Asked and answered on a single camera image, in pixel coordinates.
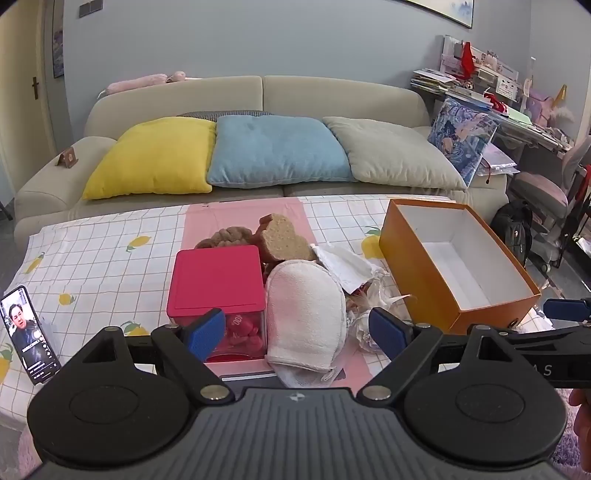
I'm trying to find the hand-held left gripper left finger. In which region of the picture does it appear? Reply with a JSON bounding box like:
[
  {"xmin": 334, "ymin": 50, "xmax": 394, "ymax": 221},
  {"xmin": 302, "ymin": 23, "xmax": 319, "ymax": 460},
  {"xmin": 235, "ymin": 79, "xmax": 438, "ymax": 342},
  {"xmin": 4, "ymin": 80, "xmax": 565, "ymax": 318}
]
[{"xmin": 60, "ymin": 308, "xmax": 235, "ymax": 403}]

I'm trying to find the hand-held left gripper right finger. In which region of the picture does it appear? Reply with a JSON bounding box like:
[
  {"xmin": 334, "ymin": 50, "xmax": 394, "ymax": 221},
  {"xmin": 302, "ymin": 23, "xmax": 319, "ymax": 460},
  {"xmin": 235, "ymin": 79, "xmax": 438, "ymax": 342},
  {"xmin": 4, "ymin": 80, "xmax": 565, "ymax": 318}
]
[{"xmin": 358, "ymin": 308, "xmax": 525, "ymax": 403}]

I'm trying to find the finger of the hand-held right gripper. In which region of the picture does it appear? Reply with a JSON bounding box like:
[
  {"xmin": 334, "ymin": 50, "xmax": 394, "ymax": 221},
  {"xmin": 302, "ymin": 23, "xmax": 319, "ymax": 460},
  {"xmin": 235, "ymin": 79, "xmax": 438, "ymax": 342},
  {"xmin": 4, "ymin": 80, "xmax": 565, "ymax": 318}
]
[{"xmin": 542, "ymin": 298, "xmax": 591, "ymax": 324}]

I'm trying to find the orange cardboard box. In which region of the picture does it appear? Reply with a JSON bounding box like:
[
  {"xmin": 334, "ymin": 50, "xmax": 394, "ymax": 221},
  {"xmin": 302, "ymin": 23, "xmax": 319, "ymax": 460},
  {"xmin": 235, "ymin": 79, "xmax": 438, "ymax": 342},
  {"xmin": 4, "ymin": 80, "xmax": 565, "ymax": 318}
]
[{"xmin": 379, "ymin": 198, "xmax": 542, "ymax": 335}]

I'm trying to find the person's right hand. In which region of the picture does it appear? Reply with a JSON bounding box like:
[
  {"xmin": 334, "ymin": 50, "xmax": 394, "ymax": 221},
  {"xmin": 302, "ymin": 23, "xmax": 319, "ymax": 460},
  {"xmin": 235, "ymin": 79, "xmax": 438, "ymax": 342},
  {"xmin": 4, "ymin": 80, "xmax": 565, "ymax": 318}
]
[{"xmin": 569, "ymin": 389, "xmax": 591, "ymax": 472}]

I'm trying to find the clear plastic bag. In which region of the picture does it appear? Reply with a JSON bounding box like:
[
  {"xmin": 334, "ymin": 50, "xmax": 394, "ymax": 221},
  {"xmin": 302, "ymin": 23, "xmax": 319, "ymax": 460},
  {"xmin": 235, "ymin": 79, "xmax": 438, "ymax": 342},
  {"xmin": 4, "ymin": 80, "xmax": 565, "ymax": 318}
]
[{"xmin": 346, "ymin": 272, "xmax": 416, "ymax": 352}]

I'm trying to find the clear box with red lid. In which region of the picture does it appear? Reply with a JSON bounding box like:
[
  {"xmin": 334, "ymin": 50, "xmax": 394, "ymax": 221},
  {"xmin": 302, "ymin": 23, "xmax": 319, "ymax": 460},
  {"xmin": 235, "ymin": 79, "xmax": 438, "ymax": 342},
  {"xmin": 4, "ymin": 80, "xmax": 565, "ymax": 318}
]
[{"xmin": 167, "ymin": 244, "xmax": 269, "ymax": 363}]

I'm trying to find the white bath mitt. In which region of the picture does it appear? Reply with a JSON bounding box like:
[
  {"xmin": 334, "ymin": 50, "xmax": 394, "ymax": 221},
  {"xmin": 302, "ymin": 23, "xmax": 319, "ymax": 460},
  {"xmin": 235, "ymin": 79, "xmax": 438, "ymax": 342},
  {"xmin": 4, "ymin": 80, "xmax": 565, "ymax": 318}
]
[{"xmin": 264, "ymin": 260, "xmax": 348, "ymax": 372}]

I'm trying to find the black backpack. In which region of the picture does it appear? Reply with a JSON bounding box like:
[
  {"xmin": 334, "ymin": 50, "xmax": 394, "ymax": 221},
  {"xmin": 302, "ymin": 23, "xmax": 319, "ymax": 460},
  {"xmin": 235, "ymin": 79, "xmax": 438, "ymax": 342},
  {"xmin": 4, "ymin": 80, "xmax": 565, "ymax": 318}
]
[{"xmin": 490, "ymin": 200, "xmax": 534, "ymax": 268}]

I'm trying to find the lemon print checked tablecloth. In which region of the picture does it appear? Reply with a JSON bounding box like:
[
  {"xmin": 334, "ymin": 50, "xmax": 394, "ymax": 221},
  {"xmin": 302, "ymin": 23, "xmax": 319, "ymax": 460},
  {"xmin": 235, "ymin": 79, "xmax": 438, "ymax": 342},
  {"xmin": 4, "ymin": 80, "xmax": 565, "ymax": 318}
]
[{"xmin": 0, "ymin": 196, "xmax": 555, "ymax": 416}]

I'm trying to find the pink grey desk chair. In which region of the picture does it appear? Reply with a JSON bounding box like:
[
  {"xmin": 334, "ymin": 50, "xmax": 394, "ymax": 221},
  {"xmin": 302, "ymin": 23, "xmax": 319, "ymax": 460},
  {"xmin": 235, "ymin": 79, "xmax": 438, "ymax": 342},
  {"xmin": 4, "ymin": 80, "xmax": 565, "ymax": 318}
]
[{"xmin": 512, "ymin": 136, "xmax": 591, "ymax": 273}]

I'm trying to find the pink mat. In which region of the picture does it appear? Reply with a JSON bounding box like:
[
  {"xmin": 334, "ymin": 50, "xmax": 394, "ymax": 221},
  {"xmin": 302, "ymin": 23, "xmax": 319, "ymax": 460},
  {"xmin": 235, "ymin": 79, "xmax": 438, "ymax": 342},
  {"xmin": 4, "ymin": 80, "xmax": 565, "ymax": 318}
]
[{"xmin": 182, "ymin": 198, "xmax": 393, "ymax": 386}]

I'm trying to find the smartphone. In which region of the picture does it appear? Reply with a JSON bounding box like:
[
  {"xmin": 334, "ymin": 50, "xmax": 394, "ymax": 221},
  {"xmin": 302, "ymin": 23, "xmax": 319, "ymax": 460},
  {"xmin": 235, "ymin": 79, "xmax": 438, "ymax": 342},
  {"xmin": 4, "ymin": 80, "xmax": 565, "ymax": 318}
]
[{"xmin": 0, "ymin": 285, "xmax": 62, "ymax": 385}]

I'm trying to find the beige pillow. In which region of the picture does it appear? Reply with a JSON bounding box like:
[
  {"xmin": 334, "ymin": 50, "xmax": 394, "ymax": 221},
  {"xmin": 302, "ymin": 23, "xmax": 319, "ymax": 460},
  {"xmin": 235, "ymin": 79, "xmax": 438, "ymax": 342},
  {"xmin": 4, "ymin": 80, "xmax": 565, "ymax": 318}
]
[{"xmin": 323, "ymin": 116, "xmax": 468, "ymax": 192}]

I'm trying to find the yellow pillow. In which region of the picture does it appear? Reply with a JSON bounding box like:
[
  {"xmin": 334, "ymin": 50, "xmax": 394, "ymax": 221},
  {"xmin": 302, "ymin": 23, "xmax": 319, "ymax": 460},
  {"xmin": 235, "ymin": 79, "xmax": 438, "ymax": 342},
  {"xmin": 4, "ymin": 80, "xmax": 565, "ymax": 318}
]
[{"xmin": 82, "ymin": 117, "xmax": 218, "ymax": 200}]

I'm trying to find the cluttered desk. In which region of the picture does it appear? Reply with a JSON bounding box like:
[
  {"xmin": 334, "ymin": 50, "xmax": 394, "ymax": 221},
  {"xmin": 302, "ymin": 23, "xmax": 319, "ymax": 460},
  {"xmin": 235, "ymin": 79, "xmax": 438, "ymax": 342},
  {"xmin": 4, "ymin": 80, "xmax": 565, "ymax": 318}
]
[{"xmin": 411, "ymin": 34, "xmax": 578, "ymax": 155}]

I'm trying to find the light blue pillow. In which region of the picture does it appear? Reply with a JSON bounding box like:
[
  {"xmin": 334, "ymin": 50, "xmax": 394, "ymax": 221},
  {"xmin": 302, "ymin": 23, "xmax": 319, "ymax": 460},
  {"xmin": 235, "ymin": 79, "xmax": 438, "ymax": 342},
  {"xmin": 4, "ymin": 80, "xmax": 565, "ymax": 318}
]
[{"xmin": 206, "ymin": 115, "xmax": 355, "ymax": 189}]

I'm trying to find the purple unicorn plush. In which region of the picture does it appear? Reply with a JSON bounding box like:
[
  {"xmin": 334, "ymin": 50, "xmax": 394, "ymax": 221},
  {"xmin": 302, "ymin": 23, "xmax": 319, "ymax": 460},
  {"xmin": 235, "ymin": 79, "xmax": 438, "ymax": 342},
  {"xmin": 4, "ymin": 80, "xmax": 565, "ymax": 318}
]
[{"xmin": 526, "ymin": 85, "xmax": 575, "ymax": 127}]

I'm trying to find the blue printed pillow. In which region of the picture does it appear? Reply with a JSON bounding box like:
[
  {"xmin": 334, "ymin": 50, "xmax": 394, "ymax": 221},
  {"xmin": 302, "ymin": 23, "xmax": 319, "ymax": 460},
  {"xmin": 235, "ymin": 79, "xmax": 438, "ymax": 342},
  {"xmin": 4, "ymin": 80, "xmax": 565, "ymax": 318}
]
[{"xmin": 427, "ymin": 98, "xmax": 500, "ymax": 188}]

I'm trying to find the beige sofa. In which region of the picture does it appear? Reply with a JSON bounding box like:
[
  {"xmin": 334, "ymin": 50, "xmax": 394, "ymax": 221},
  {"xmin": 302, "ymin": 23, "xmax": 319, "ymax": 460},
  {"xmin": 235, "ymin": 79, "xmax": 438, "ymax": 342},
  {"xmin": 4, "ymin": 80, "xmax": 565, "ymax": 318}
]
[{"xmin": 14, "ymin": 75, "xmax": 509, "ymax": 241}]

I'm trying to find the pink plush toy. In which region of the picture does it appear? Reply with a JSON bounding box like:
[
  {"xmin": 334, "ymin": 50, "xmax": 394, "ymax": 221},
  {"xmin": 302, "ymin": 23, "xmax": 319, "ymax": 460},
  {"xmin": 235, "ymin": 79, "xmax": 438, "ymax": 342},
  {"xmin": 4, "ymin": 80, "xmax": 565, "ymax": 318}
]
[{"xmin": 99, "ymin": 71, "xmax": 188, "ymax": 96}]

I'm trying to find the stack of papers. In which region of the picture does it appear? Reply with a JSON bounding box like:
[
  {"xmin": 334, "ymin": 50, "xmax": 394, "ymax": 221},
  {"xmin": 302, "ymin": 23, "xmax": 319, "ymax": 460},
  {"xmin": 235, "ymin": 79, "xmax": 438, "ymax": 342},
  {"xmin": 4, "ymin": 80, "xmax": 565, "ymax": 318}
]
[{"xmin": 411, "ymin": 68, "xmax": 462, "ymax": 93}]

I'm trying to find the cream door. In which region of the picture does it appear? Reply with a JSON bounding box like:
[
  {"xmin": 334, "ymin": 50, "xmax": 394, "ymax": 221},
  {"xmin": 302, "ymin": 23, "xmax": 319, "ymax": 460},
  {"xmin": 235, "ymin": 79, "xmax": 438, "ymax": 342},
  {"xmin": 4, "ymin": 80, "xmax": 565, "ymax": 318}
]
[{"xmin": 0, "ymin": 0, "xmax": 49, "ymax": 199}]

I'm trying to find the framed wall painting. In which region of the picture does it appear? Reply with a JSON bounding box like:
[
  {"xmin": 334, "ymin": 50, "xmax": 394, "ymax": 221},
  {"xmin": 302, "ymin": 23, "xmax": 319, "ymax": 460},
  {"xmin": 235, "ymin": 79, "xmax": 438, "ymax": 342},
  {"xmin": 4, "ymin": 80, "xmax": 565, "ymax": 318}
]
[{"xmin": 406, "ymin": 0, "xmax": 476, "ymax": 29}]

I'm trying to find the wall poster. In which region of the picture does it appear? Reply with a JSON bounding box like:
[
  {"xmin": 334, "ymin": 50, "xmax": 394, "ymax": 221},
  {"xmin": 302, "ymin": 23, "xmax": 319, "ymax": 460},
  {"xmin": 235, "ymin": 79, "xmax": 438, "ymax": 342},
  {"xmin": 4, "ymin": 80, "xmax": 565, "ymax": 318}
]
[{"xmin": 52, "ymin": 0, "xmax": 65, "ymax": 78}]

